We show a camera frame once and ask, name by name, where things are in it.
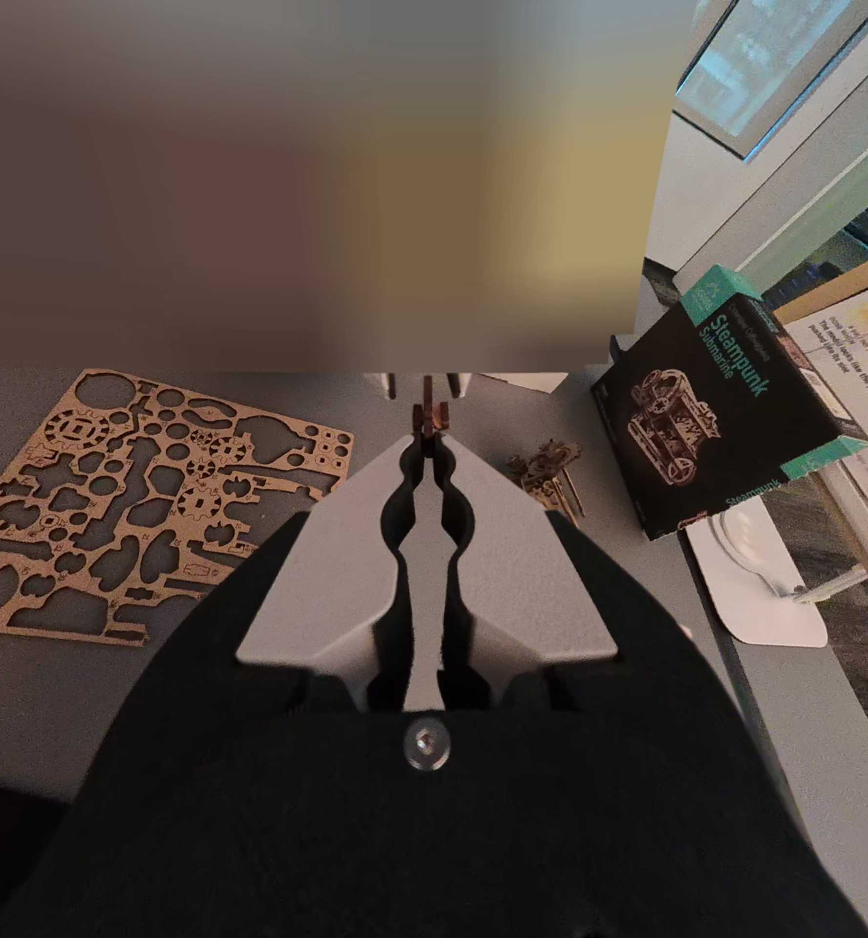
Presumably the clear round dish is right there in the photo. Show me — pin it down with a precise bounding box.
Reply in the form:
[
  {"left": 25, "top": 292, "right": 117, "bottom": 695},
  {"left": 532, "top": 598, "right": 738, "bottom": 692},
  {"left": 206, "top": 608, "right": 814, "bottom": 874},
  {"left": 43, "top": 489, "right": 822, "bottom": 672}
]
[{"left": 711, "top": 507, "right": 808, "bottom": 596}]

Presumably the laser-cut wooden parts sheet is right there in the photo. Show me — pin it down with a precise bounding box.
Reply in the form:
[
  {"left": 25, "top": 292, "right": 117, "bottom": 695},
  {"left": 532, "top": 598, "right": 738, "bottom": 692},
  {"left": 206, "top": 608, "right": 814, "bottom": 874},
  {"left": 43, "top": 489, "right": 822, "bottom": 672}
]
[{"left": 0, "top": 368, "right": 355, "bottom": 649}]

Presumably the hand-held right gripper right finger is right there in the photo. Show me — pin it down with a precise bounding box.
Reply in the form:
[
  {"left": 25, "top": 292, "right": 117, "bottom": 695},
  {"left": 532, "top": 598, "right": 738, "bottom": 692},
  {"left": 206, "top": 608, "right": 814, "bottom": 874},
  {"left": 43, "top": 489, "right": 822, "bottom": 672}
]
[{"left": 432, "top": 432, "right": 619, "bottom": 712}]

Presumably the printed instruction board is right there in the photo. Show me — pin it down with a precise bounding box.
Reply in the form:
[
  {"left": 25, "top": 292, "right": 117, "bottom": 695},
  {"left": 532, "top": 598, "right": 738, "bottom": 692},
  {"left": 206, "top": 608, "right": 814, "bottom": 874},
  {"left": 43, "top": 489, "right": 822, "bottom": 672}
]
[{"left": 769, "top": 245, "right": 868, "bottom": 609}]

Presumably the window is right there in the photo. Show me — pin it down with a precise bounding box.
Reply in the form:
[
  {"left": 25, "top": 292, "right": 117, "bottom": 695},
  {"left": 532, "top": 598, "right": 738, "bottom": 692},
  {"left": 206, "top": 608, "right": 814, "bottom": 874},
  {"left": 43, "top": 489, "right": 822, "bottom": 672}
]
[{"left": 674, "top": 0, "right": 868, "bottom": 159}]

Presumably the black and teal model box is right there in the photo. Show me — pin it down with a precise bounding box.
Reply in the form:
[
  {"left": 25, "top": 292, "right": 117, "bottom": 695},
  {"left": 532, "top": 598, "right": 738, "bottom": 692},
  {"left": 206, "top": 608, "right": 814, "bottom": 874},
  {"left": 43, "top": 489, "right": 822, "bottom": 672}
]
[{"left": 591, "top": 265, "right": 868, "bottom": 542}]

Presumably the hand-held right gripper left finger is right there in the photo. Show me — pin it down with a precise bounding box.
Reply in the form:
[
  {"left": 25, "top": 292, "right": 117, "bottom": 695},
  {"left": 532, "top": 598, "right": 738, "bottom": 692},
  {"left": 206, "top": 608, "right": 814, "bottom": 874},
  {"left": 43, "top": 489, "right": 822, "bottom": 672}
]
[{"left": 234, "top": 432, "right": 427, "bottom": 713}]

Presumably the small wooden model part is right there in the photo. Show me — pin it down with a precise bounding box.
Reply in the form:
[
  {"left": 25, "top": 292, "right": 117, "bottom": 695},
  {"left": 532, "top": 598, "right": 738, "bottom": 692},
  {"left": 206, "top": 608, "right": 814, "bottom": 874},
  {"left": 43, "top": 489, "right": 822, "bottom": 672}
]
[{"left": 412, "top": 376, "right": 451, "bottom": 457}]

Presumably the partly assembled wooden model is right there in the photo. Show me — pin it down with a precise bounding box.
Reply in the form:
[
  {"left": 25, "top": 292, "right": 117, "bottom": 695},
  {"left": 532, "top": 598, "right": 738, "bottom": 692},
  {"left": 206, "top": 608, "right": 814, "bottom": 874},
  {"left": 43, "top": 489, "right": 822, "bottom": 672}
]
[{"left": 506, "top": 438, "right": 586, "bottom": 526}]

